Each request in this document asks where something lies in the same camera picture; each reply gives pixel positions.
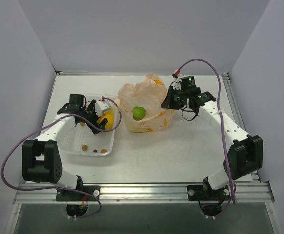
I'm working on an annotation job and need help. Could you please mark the long yellow fake fruit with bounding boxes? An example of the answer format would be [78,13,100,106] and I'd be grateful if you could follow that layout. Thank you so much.
[97,109,114,130]

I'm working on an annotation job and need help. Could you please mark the orange plastic bag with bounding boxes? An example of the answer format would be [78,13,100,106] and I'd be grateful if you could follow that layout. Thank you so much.
[116,73,175,133]

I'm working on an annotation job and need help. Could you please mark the white plastic basket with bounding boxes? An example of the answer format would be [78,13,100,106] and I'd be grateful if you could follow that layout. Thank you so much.
[41,93,117,156]

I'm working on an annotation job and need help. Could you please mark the green fake guava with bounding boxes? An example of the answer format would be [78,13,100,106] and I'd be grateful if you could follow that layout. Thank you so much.
[132,106,146,121]

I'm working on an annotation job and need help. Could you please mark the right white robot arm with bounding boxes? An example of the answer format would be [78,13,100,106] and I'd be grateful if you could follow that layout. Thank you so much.
[161,76,263,199]

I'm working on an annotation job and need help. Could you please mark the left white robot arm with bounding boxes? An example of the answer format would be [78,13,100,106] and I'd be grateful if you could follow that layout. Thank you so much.
[22,94,111,200]

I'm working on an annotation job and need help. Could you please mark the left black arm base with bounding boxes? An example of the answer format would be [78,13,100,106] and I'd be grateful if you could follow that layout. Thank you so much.
[55,185,101,202]

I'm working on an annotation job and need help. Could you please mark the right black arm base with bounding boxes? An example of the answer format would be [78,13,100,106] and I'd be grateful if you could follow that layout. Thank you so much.
[187,185,230,202]

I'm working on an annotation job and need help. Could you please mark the small tan nut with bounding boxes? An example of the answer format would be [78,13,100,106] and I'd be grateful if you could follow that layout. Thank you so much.
[81,145,88,151]

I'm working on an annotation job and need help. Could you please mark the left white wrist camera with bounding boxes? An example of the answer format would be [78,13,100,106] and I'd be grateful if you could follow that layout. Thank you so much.
[95,101,111,117]

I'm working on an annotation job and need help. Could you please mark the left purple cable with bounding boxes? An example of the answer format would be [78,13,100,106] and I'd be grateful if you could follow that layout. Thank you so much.
[0,96,122,217]

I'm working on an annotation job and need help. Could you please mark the purple cable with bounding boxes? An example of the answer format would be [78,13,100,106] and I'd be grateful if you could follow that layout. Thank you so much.
[0,96,122,217]
[173,58,237,204]

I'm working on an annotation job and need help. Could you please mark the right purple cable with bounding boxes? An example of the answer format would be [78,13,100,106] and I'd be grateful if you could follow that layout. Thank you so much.
[173,58,237,204]

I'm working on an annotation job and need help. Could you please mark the aluminium front rail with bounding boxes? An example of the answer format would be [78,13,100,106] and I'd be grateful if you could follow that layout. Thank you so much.
[13,182,275,205]

